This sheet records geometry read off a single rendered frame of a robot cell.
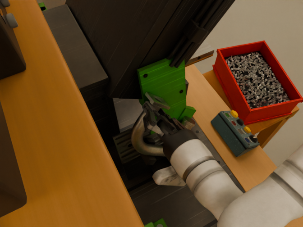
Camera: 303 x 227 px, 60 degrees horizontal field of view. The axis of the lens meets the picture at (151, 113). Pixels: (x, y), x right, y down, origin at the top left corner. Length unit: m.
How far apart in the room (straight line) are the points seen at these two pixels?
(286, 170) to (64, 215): 0.33
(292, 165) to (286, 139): 1.69
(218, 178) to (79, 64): 0.40
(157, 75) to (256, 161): 0.48
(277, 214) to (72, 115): 0.32
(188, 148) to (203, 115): 0.48
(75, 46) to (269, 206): 0.54
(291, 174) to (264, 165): 0.50
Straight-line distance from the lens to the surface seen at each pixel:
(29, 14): 0.30
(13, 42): 0.23
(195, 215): 0.83
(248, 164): 0.92
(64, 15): 0.79
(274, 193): 0.43
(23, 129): 0.21
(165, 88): 0.63
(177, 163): 0.49
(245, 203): 0.43
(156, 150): 0.71
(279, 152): 2.06
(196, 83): 1.04
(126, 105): 0.97
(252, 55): 1.23
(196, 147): 0.49
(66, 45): 0.70
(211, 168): 0.47
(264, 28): 2.83
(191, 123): 0.71
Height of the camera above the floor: 1.71
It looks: 59 degrees down
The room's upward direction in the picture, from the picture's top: straight up
